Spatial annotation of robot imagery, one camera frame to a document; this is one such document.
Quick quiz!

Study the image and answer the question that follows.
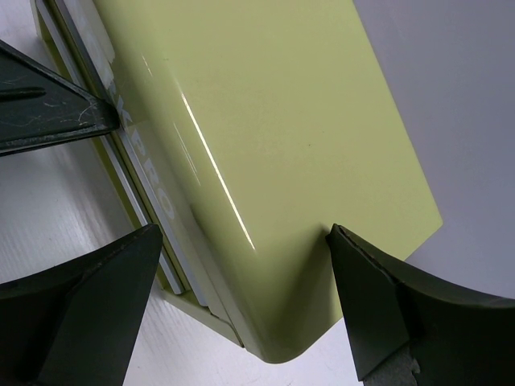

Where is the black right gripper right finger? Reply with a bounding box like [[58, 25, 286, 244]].
[[326, 225, 514, 385]]

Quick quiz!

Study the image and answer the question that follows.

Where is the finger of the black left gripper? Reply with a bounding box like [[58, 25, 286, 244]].
[[1, 42, 120, 156]]

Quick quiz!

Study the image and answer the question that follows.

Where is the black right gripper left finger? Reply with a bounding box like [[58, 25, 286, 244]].
[[1, 224, 163, 385]]

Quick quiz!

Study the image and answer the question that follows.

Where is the green metal drawer cabinet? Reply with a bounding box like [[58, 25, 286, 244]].
[[32, 1, 443, 363]]

